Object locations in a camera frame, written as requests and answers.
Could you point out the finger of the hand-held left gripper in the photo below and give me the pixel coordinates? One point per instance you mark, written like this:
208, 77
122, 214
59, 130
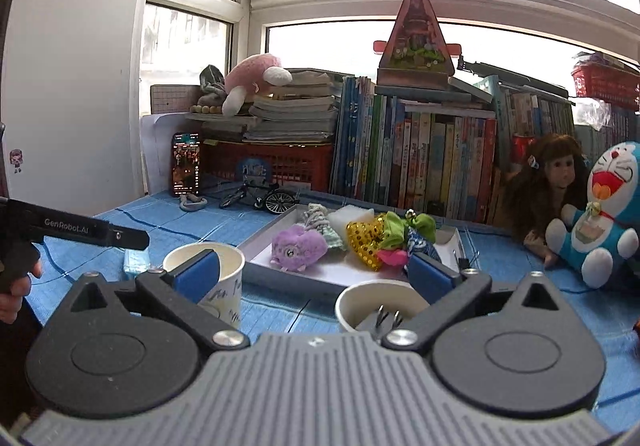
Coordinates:
130, 238

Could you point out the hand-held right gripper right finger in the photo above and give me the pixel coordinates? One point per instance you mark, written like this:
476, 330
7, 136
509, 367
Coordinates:
431, 276

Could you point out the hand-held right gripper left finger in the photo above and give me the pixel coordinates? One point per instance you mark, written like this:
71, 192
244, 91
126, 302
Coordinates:
197, 276

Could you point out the light blue packet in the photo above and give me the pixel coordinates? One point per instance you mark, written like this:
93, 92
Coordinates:
137, 262

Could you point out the navy floral cloth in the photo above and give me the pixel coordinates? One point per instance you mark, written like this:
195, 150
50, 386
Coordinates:
415, 241

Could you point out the hot pink scrunchie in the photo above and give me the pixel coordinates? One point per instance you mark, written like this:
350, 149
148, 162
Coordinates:
392, 257

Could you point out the green scrunchie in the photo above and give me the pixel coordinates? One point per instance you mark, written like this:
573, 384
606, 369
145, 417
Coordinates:
395, 228

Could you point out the gold sequin bow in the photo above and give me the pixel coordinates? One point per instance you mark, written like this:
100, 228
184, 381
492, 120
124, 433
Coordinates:
365, 241

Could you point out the white sponge cube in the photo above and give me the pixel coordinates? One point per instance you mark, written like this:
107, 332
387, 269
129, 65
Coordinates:
350, 218

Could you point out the white box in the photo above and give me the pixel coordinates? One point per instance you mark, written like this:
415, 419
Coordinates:
330, 272

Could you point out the purple plush toy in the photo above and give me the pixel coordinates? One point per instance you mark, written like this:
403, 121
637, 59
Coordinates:
300, 248

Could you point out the person's left hand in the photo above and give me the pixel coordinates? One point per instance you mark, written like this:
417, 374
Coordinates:
11, 308

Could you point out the black binder clip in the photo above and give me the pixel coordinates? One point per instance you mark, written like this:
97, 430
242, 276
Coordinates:
465, 262
372, 326

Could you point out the large paper cup with drawing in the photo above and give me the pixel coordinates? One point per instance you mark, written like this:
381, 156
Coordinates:
230, 296

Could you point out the small paper cup blue drawing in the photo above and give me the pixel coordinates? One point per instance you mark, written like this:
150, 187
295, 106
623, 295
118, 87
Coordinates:
357, 303

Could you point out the white cardboard sheet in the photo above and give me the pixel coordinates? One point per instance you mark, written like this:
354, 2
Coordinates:
155, 150

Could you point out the smartphone with lit screen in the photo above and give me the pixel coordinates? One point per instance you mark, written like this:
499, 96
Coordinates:
186, 165

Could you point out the blue checked blanket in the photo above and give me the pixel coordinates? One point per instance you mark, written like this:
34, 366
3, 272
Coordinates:
525, 306

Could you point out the miniature black bicycle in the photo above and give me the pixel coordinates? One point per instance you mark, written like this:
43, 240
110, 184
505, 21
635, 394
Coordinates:
277, 201

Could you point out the row of upright books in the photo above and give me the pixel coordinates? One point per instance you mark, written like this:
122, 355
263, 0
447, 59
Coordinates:
425, 165

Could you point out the brown haired monkey doll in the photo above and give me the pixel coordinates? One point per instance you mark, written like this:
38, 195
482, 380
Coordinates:
545, 186

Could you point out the grey grid cutting mat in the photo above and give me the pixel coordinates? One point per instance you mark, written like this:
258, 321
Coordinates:
170, 98

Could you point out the large red plastic basket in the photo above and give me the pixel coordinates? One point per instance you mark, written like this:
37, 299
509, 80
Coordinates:
300, 165

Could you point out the red drink can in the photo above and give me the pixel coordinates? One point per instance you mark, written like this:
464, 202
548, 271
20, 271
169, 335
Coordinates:
521, 146

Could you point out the blue cat plush toy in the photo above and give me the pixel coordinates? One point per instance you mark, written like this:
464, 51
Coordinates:
600, 226

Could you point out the stack of flat books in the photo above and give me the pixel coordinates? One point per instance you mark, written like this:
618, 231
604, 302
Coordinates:
295, 115

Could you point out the pink and white plush toy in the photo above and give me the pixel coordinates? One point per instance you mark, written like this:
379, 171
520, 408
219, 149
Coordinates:
250, 73

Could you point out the clear plastic bag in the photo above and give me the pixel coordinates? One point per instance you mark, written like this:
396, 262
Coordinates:
592, 114

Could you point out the triangular house model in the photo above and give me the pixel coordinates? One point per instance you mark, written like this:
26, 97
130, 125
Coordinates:
415, 40

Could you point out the small red plastic basket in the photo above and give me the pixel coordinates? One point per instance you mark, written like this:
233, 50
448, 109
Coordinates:
605, 83

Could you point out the small cartoon wall sticker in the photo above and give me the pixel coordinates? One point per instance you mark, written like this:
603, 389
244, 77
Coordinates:
16, 160

